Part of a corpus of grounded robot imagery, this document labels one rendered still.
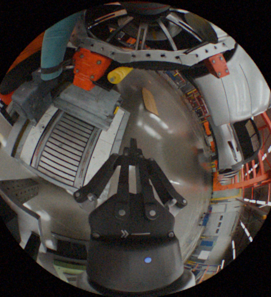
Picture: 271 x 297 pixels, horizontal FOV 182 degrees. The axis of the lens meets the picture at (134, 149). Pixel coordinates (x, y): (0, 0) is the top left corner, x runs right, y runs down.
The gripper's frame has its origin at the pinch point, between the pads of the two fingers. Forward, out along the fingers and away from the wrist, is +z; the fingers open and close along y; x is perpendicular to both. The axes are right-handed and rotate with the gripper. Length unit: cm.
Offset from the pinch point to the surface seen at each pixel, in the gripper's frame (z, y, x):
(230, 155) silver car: 65, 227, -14
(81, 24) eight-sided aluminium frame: 5, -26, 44
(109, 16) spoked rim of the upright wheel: 8, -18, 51
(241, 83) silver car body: 6, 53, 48
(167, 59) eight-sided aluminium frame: 8.6, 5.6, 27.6
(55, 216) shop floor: -13, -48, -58
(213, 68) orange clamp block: 3.4, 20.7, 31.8
